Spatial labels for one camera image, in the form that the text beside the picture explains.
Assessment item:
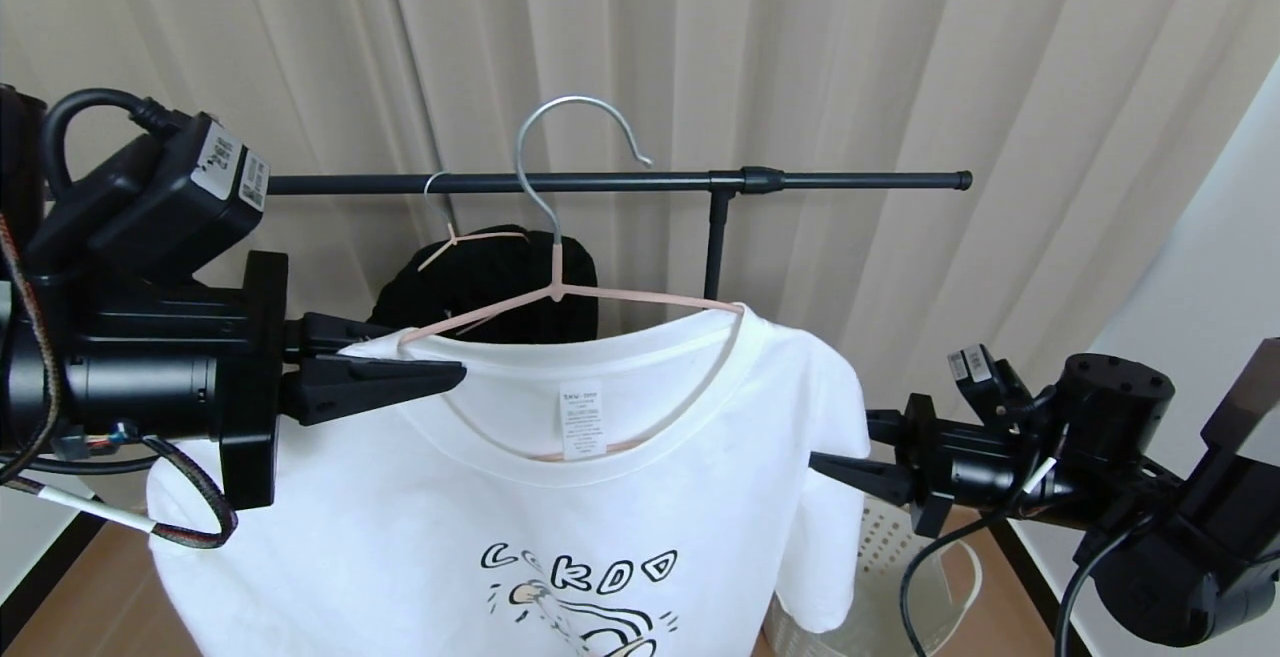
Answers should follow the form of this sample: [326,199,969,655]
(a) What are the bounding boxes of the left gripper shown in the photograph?
[62,251,469,511]

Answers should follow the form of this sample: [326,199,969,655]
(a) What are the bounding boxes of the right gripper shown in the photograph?
[807,393,1053,540]

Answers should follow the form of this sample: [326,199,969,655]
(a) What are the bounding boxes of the black shorts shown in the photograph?
[368,226,602,346]

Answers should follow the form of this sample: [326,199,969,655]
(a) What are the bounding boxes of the white garment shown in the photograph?
[147,304,872,657]

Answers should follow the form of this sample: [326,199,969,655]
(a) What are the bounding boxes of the pink clothes hanger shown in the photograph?
[397,95,747,464]
[417,171,532,274]

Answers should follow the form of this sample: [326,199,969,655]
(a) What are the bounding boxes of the white laundry basket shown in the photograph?
[763,494,987,657]

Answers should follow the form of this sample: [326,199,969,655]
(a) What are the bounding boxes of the black clothes rack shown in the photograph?
[265,167,974,304]

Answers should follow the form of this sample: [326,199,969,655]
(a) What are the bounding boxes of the silver curtain wand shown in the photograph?
[378,0,448,178]

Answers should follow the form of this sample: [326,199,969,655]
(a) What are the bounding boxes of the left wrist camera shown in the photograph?
[24,111,272,285]

